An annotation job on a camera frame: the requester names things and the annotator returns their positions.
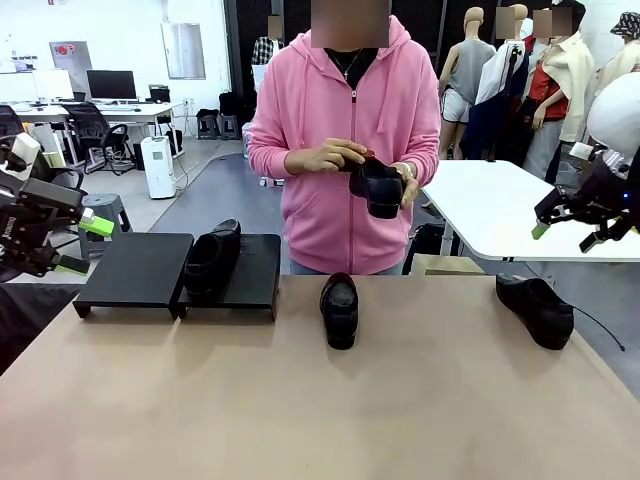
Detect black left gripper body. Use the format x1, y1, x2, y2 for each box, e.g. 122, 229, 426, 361
0, 172, 84, 269

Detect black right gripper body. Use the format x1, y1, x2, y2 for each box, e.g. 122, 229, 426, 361
574, 154, 632, 224

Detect black leather dress shoe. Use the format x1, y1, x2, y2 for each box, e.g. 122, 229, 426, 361
183, 218, 243, 297
494, 272, 626, 352

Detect black textured buckle shoe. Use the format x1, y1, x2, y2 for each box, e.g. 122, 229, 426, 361
348, 157, 406, 220
319, 272, 360, 351

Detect brown shoe brush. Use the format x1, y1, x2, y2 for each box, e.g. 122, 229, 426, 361
344, 147, 381, 174

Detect person's left forearm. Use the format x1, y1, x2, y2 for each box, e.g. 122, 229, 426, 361
407, 144, 442, 189

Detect person's right forearm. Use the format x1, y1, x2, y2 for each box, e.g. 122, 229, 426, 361
248, 142, 292, 177

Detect black shoe stand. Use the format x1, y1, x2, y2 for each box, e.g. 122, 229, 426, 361
72, 232, 195, 321
177, 233, 282, 324

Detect person's left hand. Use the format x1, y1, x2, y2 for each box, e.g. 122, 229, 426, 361
394, 162, 420, 209

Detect person's right hand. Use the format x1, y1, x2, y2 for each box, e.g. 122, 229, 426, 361
287, 138, 369, 175

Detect grey plastic stool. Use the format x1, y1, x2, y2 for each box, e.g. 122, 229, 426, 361
79, 193, 132, 261

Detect white table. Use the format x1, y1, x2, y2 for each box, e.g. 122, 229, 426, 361
419, 159, 640, 264

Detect white air purifier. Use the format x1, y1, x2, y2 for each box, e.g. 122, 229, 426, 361
140, 135, 177, 200

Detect black mesh office chair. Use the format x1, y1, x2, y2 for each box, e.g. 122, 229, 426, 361
67, 102, 130, 176

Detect cardboard box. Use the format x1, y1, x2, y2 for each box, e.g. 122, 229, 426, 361
414, 253, 486, 277

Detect mannequin in beige coat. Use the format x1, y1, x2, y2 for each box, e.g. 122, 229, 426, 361
522, 2, 596, 184

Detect white office desk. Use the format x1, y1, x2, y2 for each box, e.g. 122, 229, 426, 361
9, 102, 184, 166

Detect white computer monitor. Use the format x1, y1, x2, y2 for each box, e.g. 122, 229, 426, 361
0, 72, 39, 104
32, 68, 75, 101

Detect mannequin in white navy jacket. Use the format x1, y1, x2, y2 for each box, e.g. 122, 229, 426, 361
472, 4, 534, 164

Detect mannequin with bucket hat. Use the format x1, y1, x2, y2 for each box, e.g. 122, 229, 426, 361
594, 12, 640, 96

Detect black computer monitor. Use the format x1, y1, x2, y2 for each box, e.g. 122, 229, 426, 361
86, 69, 138, 104

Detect black step stool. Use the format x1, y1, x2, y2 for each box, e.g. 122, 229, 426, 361
196, 108, 221, 140
218, 113, 241, 140

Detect mannequin in grey tank top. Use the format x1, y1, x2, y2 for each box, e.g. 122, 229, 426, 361
438, 7, 499, 161

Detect black backpack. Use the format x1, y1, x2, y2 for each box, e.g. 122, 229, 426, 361
218, 90, 246, 117

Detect figure in plaid shirt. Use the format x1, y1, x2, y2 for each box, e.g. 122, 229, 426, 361
251, 14, 287, 66

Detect person in pink hoodie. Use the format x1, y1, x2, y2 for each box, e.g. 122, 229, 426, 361
247, 14, 444, 277

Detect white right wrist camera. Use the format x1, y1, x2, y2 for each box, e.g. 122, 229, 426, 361
568, 141, 600, 162

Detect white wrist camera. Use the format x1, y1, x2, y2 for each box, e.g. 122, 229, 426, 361
9, 132, 42, 169
568, 141, 600, 162

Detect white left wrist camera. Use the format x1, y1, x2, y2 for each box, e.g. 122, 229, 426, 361
9, 132, 42, 169

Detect grey wall notice board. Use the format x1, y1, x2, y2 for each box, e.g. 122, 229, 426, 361
48, 40, 94, 84

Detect silver wall panel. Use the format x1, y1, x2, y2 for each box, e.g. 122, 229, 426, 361
160, 22, 207, 80

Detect silver cross necklace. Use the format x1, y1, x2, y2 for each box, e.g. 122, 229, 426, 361
328, 47, 365, 80

